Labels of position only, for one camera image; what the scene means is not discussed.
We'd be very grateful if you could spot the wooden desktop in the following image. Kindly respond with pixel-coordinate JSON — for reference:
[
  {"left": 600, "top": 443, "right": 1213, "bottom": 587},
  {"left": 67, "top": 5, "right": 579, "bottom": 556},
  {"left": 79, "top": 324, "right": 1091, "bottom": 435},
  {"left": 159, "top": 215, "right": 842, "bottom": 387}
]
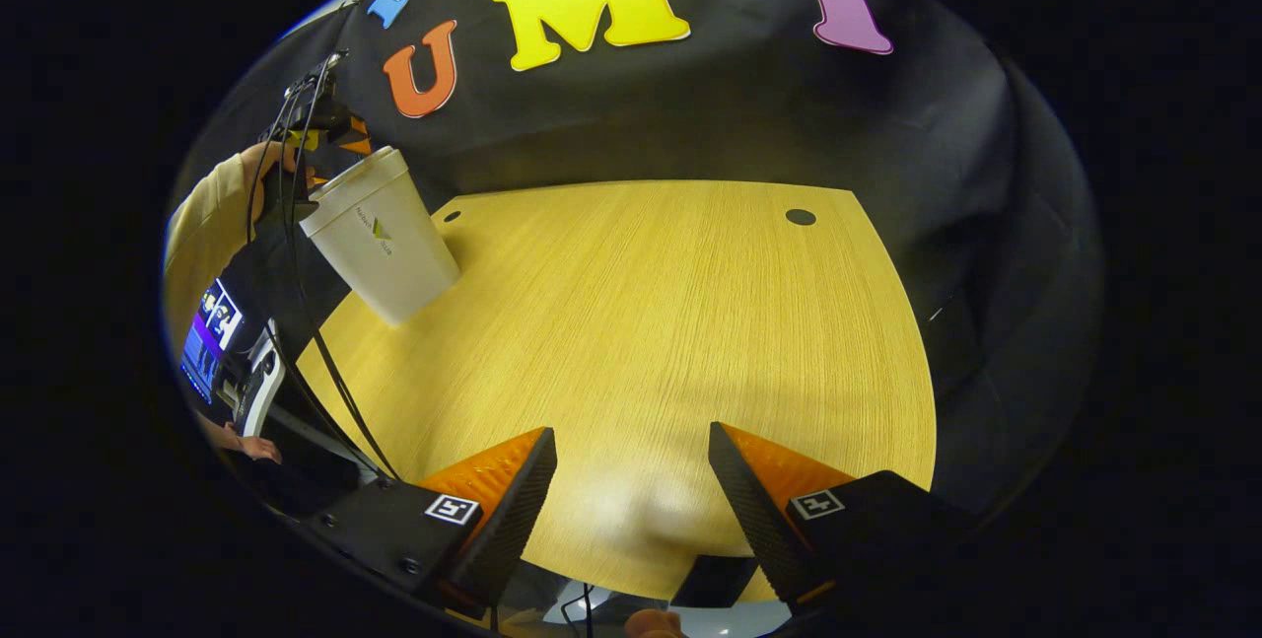
[{"left": 296, "top": 179, "right": 938, "bottom": 603}]

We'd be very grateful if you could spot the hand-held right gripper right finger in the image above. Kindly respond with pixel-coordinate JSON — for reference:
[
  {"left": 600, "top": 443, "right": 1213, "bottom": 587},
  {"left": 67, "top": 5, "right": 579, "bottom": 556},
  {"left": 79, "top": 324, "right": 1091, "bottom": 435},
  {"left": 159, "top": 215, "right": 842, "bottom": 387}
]
[{"left": 708, "top": 422, "right": 977, "bottom": 616}]

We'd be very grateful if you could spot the white device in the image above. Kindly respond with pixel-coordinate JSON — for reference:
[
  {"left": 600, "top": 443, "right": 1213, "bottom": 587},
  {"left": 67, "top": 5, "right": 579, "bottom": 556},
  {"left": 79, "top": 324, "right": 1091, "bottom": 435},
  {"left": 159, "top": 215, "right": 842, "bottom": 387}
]
[{"left": 230, "top": 320, "right": 288, "bottom": 439}]

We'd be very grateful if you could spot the left gripper black cable bundle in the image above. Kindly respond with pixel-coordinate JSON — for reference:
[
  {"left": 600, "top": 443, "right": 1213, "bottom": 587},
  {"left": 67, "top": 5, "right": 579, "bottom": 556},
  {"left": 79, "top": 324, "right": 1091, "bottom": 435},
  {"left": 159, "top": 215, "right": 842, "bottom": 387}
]
[{"left": 245, "top": 49, "right": 402, "bottom": 481}]

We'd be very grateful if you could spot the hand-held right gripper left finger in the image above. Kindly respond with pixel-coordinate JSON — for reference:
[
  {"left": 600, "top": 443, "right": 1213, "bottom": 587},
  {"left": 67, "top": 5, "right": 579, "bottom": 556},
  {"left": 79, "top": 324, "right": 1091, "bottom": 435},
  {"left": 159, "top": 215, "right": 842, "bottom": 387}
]
[{"left": 301, "top": 428, "right": 558, "bottom": 619}]

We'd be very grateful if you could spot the lit monitor screen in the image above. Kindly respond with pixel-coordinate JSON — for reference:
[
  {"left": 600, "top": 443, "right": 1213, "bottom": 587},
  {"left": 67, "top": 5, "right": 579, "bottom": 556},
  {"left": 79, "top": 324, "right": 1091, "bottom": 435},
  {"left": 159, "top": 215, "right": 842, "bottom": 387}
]
[{"left": 179, "top": 277, "right": 245, "bottom": 405}]

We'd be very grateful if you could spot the white desktop garbage bin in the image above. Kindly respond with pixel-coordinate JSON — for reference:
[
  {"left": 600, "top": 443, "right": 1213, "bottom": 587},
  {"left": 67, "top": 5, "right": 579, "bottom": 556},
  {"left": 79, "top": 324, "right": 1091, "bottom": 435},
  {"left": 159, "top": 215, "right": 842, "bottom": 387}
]
[{"left": 298, "top": 146, "right": 463, "bottom": 327}]

